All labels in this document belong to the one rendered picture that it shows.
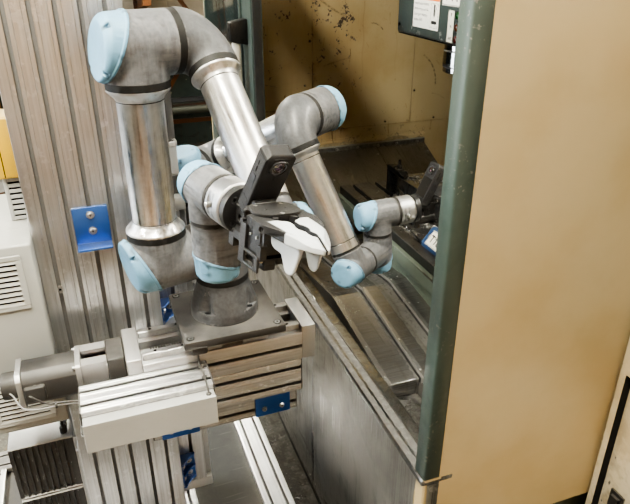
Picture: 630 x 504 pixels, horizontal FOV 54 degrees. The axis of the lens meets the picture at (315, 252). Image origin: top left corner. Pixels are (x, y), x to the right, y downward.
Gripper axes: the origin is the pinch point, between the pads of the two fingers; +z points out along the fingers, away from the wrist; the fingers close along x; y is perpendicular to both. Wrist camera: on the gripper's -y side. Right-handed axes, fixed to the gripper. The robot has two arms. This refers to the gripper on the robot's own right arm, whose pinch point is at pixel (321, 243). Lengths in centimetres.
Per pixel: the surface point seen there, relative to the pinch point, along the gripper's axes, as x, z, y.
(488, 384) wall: -49, -5, 38
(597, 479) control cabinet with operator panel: -84, 6, 67
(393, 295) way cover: -91, -74, 58
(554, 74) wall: -44.5, -4.1, -20.9
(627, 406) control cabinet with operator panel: -83, 8, 45
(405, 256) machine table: -96, -77, 46
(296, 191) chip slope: -119, -175, 55
